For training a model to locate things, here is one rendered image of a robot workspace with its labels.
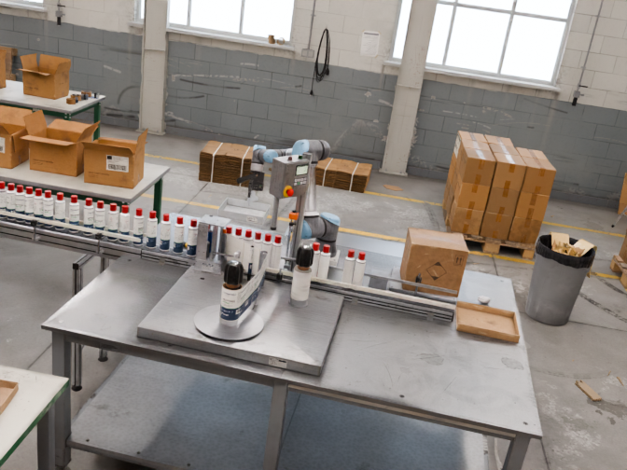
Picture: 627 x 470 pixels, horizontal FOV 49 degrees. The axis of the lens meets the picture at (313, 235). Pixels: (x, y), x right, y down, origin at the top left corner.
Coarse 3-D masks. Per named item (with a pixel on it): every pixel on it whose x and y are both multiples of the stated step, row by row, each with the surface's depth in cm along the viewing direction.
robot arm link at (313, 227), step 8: (296, 144) 374; (304, 144) 370; (312, 144) 373; (320, 144) 377; (296, 152) 374; (312, 152) 372; (320, 152) 376; (312, 160) 373; (312, 168) 375; (312, 176) 375; (312, 184) 376; (312, 192) 376; (312, 200) 376; (312, 208) 377; (304, 216) 376; (312, 216) 375; (304, 224) 374; (312, 224) 376; (320, 224) 379; (304, 232) 375; (312, 232) 376; (320, 232) 380
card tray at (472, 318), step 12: (456, 312) 355; (468, 312) 357; (480, 312) 359; (492, 312) 360; (504, 312) 358; (456, 324) 344; (468, 324) 346; (480, 324) 347; (492, 324) 349; (504, 324) 351; (516, 324) 347; (492, 336) 336; (504, 336) 335; (516, 336) 334
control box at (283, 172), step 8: (272, 160) 344; (280, 160) 340; (296, 160) 344; (304, 160) 347; (272, 168) 345; (280, 168) 341; (288, 168) 340; (272, 176) 346; (280, 176) 342; (288, 176) 342; (296, 176) 346; (304, 176) 350; (272, 184) 347; (280, 184) 343; (288, 184) 344; (272, 192) 348; (280, 192) 344; (296, 192) 350; (304, 192) 354
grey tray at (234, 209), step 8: (224, 200) 414; (232, 200) 419; (240, 200) 419; (224, 208) 415; (232, 208) 417; (240, 208) 418; (248, 208) 420; (256, 208) 419; (264, 208) 418; (224, 216) 403; (232, 216) 402; (240, 216) 401; (248, 216) 400; (256, 216) 400; (264, 216) 403
